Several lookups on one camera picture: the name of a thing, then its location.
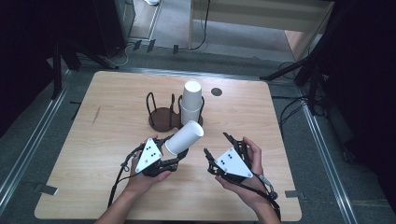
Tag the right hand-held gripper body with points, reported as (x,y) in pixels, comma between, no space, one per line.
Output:
(233,163)

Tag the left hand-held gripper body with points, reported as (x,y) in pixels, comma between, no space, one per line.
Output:
(149,155)

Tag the white paper cup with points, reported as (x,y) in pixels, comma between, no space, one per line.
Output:
(191,95)
(183,138)
(188,117)

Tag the person's right hand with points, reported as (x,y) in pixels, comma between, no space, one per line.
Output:
(257,161)

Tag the person's left hand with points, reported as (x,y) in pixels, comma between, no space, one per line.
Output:
(143,183)

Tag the round dark table grommet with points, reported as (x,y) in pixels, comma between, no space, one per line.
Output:
(216,91)

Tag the grey tape strip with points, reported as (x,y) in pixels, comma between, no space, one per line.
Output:
(46,189)
(294,194)

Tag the black slanted stand bar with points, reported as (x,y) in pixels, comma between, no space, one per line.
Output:
(286,69)

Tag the black slanted stand leg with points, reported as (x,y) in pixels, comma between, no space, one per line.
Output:
(93,57)

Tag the dark cabinet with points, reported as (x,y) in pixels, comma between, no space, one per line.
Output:
(118,25)

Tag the white desk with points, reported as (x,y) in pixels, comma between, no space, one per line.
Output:
(261,14)

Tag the metal floor rail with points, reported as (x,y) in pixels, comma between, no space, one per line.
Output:
(327,161)
(199,74)
(34,143)

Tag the black upright stand post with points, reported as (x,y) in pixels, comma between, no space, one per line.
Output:
(57,71)

